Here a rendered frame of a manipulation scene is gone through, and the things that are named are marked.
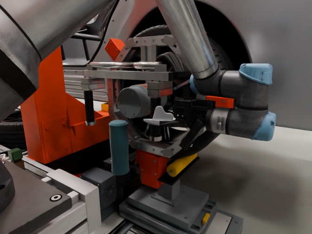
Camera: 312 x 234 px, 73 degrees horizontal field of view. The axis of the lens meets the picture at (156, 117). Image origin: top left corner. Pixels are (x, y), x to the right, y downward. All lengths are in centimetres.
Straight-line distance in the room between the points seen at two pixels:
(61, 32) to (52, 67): 94
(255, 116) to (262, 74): 10
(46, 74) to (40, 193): 82
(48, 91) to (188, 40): 79
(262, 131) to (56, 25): 49
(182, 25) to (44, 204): 43
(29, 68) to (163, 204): 119
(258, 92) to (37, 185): 49
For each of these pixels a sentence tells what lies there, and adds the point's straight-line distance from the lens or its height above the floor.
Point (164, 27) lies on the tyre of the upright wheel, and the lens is 103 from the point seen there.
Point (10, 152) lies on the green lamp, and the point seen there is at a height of 66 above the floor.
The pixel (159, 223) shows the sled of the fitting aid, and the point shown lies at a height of 17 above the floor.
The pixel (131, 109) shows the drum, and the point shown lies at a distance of 86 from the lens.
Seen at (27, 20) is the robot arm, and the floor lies 104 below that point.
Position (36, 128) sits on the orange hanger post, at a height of 71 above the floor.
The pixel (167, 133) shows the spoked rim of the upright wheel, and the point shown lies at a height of 66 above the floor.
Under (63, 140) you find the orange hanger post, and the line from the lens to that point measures 121.
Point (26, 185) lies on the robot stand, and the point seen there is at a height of 82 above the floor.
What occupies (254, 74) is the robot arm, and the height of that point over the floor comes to 98.
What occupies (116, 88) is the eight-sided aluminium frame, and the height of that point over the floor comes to 87.
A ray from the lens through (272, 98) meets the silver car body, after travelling 102.
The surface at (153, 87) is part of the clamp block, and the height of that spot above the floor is 93.
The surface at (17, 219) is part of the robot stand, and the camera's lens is 34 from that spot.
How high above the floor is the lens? 101
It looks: 14 degrees down
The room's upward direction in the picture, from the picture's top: straight up
